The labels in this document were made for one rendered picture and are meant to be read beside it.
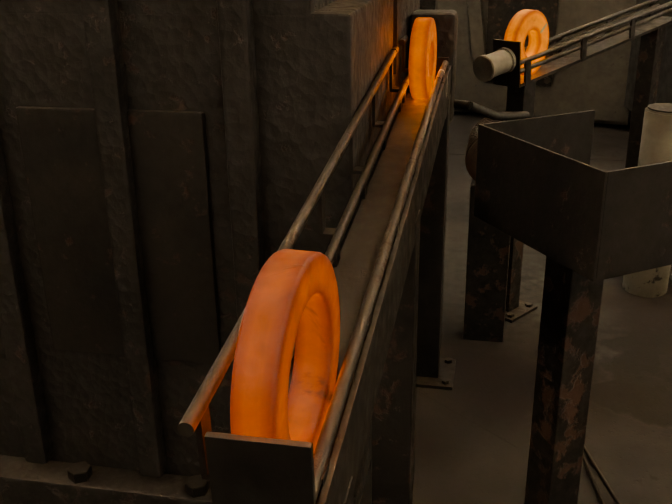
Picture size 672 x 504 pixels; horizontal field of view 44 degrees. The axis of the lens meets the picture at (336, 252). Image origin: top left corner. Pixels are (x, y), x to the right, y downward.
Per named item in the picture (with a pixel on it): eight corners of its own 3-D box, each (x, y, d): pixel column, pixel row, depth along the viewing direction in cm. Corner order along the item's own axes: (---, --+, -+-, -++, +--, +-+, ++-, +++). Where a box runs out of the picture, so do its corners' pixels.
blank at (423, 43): (406, 39, 150) (425, 40, 150) (419, 3, 162) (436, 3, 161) (409, 114, 160) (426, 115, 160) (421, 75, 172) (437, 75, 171)
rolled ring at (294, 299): (343, 225, 70) (305, 222, 71) (273, 294, 53) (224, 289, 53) (339, 424, 75) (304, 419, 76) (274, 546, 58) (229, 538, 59)
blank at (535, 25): (513, 88, 203) (524, 90, 201) (495, 38, 193) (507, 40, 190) (544, 45, 208) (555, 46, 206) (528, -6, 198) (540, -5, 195)
